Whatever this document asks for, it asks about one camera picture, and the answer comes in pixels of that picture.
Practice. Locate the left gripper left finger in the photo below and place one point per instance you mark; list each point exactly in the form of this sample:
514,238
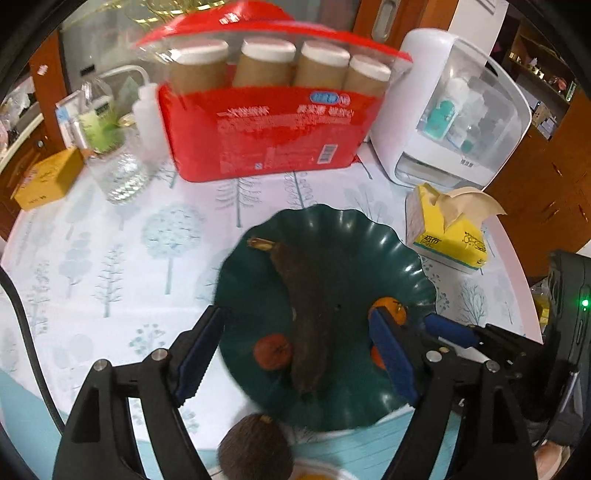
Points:
99,442

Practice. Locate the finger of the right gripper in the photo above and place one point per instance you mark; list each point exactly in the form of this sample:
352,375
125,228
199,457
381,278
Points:
498,344
408,338

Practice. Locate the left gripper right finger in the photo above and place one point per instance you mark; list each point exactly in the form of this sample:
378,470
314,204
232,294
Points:
492,442

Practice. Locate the small orange mandarin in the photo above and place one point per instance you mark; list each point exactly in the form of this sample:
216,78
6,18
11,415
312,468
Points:
396,309

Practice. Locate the overripe brown banana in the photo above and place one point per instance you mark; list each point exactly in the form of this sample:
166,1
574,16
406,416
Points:
313,315

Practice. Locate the dark brown avocado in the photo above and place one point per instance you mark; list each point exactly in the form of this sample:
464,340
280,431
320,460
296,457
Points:
255,448

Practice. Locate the large yellow orange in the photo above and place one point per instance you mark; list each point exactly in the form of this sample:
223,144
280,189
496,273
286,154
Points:
314,476

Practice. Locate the person's right hand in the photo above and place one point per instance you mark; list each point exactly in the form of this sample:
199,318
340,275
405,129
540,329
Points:
550,458

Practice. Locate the red cherry tomato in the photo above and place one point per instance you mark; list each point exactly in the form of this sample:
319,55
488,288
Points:
377,358

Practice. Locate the dark green scalloped plate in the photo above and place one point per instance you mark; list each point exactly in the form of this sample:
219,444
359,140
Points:
332,318

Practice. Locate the yellow tissue pack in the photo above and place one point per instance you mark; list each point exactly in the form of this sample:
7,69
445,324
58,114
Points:
448,227

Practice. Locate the red lychee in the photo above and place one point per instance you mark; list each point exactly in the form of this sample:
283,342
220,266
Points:
273,352

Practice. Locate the white floral round plate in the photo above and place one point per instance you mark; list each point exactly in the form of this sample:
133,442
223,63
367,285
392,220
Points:
318,470

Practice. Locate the white cosmetics storage box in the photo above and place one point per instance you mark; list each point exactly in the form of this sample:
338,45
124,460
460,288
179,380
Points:
453,119

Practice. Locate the yellow flat box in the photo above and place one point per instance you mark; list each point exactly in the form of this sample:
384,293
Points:
49,180

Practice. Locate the clear ribbed glass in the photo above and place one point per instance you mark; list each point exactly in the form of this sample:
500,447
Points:
121,173

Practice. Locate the red paper cup package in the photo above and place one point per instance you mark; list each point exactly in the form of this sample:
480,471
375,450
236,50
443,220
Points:
248,91

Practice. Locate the green label glass bottle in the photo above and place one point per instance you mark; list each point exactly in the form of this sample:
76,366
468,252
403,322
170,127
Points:
97,116

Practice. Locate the white squeeze bottle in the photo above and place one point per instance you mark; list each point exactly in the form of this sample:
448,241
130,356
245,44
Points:
146,114

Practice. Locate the small white carton box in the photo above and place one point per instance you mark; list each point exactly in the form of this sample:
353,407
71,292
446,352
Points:
67,113

